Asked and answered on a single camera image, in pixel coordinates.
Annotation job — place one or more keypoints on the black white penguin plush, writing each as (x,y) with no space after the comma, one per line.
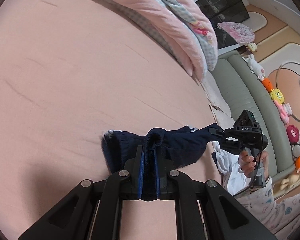
(297,151)

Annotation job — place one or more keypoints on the small pale yellow plush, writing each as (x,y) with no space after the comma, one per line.
(252,47)

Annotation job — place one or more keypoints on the dark glass wardrobe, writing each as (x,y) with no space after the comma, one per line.
(222,10)

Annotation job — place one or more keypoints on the light blue shirt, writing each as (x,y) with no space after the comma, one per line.
(230,177)

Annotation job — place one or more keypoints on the yellow sponge plush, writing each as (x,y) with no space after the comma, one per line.
(277,95)

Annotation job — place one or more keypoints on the person's white printed pajamas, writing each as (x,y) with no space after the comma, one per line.
(295,212)

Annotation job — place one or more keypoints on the pink plush toy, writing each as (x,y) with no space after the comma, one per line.
(282,113)

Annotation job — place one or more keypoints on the navy striped pants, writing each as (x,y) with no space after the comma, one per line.
(180,147)

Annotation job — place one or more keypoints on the orange carrot plush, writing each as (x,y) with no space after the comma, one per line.
(267,85)

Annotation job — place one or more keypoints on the folded pink quilt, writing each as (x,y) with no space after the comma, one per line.
(165,17)

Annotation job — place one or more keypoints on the small white kitty plush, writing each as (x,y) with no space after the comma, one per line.
(288,108)

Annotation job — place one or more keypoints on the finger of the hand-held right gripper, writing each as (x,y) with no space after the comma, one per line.
(216,131)
(231,145)

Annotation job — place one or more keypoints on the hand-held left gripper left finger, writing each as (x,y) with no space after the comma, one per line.
(140,175)

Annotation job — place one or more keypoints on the magenta bear plush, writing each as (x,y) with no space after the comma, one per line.
(293,133)

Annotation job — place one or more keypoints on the person's right hand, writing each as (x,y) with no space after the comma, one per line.
(247,161)

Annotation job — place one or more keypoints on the cream plush toy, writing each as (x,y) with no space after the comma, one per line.
(290,181)

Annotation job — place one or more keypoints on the pink bed sheet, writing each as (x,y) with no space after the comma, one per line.
(65,80)

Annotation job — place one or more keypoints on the grey green padded headboard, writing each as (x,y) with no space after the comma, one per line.
(242,92)

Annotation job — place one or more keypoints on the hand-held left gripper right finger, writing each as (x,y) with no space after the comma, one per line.
(157,175)

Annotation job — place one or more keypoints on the person's right forearm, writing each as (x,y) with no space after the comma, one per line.
(267,200)

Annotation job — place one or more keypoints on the beige speckled pillow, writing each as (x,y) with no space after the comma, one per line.
(217,97)

